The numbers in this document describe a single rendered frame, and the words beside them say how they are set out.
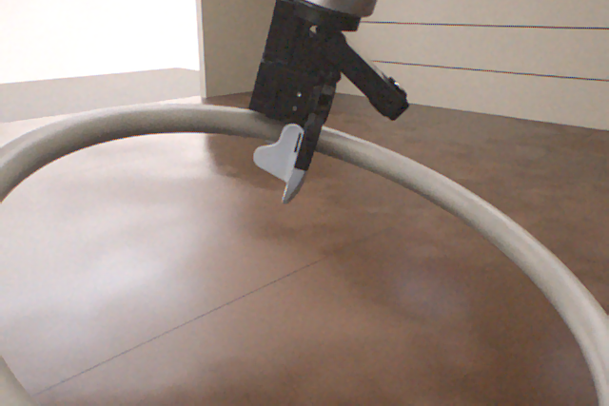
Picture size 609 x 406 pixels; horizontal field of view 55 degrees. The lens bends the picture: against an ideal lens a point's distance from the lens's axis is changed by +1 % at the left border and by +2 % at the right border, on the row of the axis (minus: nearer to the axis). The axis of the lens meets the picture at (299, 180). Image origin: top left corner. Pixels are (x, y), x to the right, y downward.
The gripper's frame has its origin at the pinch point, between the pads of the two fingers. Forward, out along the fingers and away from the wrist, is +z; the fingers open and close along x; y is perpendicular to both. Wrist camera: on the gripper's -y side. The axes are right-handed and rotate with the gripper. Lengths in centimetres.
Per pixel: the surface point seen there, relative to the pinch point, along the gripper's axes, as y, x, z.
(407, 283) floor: -84, -168, 122
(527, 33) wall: -250, -579, 47
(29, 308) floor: 82, -141, 165
